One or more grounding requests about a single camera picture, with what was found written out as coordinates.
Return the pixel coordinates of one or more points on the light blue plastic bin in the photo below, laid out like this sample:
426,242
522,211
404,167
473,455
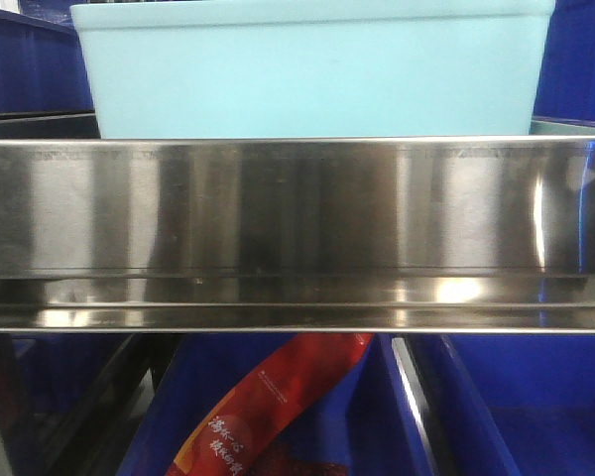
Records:
312,69

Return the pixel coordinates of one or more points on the red printed snack bag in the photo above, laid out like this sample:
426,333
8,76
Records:
267,400

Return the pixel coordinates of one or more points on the dark blue storage bin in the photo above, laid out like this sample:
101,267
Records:
363,426

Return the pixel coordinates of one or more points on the dark blue upper-right bin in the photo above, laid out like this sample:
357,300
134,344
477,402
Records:
566,88

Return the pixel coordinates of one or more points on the dark blue right bin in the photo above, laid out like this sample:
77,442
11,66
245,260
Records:
513,404

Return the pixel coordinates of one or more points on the dark blue upper-left bin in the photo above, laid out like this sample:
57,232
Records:
41,63

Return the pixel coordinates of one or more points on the stainless steel shelf rail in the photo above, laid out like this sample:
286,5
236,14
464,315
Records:
455,234

